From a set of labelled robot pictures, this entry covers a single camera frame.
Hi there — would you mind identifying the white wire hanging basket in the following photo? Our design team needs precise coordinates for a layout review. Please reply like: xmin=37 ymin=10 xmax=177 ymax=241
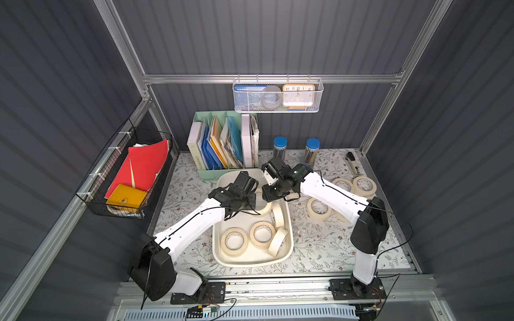
xmin=232 ymin=78 xmax=325 ymax=114

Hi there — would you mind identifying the red paper folder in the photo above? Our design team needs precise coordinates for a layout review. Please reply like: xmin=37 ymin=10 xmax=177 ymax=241
xmin=104 ymin=139 xmax=170 ymax=199

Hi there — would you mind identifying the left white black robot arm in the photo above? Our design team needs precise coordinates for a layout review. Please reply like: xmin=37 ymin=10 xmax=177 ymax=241
xmin=128 ymin=171 xmax=258 ymax=302

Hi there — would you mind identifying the blue-capped pencil tube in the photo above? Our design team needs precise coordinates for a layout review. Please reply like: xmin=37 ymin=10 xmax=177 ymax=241
xmin=273 ymin=136 xmax=288 ymax=160
xmin=303 ymin=138 xmax=321 ymax=168

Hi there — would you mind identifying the blue box in basket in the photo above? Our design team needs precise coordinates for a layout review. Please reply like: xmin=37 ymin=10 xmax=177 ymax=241
xmin=233 ymin=84 xmax=266 ymax=111

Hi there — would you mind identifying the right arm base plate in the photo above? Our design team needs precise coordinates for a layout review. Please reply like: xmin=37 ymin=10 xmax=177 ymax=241
xmin=328 ymin=277 xmax=387 ymax=300

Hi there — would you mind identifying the yellow wallet notebook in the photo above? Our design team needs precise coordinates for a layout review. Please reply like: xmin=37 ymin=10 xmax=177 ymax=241
xmin=107 ymin=185 xmax=147 ymax=209

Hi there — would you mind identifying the floral table mat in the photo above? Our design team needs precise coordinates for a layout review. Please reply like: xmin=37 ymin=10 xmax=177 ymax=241
xmin=150 ymin=148 xmax=414 ymax=277

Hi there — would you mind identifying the right blue-capped pencil tube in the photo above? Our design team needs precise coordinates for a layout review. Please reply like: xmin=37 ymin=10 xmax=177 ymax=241
xmin=303 ymin=138 xmax=321 ymax=168

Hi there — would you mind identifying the yellow white alarm clock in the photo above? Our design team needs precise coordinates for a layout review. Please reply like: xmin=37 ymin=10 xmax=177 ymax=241
xmin=282 ymin=84 xmax=316 ymax=108

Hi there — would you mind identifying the white binder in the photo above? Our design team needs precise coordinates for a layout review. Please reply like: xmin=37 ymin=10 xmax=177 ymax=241
xmin=241 ymin=114 xmax=254 ymax=168

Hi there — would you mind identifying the grey tape roll in basket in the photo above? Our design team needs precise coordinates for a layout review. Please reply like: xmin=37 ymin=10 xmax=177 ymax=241
xmin=261 ymin=85 xmax=282 ymax=110

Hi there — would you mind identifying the white plastic storage box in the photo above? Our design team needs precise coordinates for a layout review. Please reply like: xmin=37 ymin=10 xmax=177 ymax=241
xmin=212 ymin=169 xmax=294 ymax=268

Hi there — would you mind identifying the black white stapler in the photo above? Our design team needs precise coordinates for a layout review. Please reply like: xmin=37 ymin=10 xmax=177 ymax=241
xmin=345 ymin=152 xmax=360 ymax=177

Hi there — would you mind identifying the white workspace book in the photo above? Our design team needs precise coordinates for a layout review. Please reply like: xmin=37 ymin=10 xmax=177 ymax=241
xmin=187 ymin=121 xmax=207 ymax=171

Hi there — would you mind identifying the mint green file organizer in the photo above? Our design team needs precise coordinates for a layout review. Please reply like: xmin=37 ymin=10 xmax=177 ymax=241
xmin=192 ymin=111 xmax=259 ymax=181

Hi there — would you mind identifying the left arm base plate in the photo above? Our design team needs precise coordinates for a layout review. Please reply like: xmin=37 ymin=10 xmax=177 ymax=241
xmin=170 ymin=282 xmax=226 ymax=305

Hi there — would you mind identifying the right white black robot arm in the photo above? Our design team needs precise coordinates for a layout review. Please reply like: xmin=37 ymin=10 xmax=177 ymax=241
xmin=261 ymin=156 xmax=389 ymax=286

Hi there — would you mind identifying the left blue-capped pencil tube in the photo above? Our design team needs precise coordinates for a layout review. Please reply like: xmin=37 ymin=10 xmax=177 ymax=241
xmin=273 ymin=136 xmax=288 ymax=160

